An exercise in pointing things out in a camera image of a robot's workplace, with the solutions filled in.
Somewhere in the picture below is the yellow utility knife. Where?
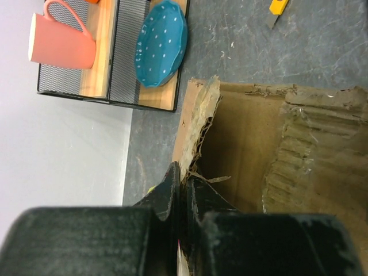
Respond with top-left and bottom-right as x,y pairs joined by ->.
266,0 -> 289,29

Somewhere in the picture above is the blue dotted plate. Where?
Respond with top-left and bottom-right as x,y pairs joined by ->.
134,1 -> 188,88

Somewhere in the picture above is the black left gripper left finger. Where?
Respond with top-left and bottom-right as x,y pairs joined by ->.
1,162 -> 180,275

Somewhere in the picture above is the black wire wooden shelf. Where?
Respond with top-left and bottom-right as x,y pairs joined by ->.
37,1 -> 187,112

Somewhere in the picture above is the brown cardboard express box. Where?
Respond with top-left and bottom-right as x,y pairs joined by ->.
172,77 -> 367,267

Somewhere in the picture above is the pink mug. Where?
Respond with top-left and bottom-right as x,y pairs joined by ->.
28,0 -> 97,70

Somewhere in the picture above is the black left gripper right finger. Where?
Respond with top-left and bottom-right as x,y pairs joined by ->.
187,177 -> 362,275

